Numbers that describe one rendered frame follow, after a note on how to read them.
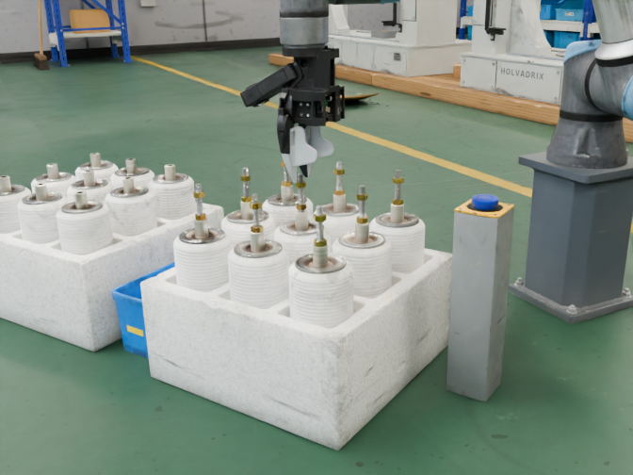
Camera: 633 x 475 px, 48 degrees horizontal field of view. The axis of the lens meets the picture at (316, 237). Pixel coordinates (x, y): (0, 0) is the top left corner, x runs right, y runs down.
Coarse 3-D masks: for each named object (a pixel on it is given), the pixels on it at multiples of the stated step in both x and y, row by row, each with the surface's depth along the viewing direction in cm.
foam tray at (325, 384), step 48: (144, 288) 118; (432, 288) 122; (192, 336) 114; (240, 336) 108; (288, 336) 102; (336, 336) 98; (384, 336) 109; (432, 336) 125; (192, 384) 118; (240, 384) 111; (288, 384) 105; (336, 384) 99; (384, 384) 112; (336, 432) 102
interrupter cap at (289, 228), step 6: (288, 222) 122; (294, 222) 122; (312, 222) 122; (282, 228) 119; (288, 228) 120; (294, 228) 120; (312, 228) 120; (288, 234) 117; (294, 234) 117; (300, 234) 117; (306, 234) 117; (312, 234) 117
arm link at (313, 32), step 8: (328, 16) 108; (280, 24) 107; (288, 24) 105; (296, 24) 105; (304, 24) 105; (312, 24) 105; (320, 24) 106; (328, 24) 108; (280, 32) 108; (288, 32) 106; (296, 32) 105; (304, 32) 105; (312, 32) 105; (320, 32) 106; (328, 32) 108; (280, 40) 108; (288, 40) 106; (296, 40) 106; (304, 40) 106; (312, 40) 106; (320, 40) 106; (328, 40) 108
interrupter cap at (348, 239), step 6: (348, 234) 116; (354, 234) 116; (372, 234) 116; (378, 234) 116; (342, 240) 113; (348, 240) 113; (354, 240) 114; (372, 240) 114; (378, 240) 113; (384, 240) 113; (348, 246) 111; (354, 246) 110; (360, 246) 110; (366, 246) 110; (372, 246) 110; (378, 246) 111
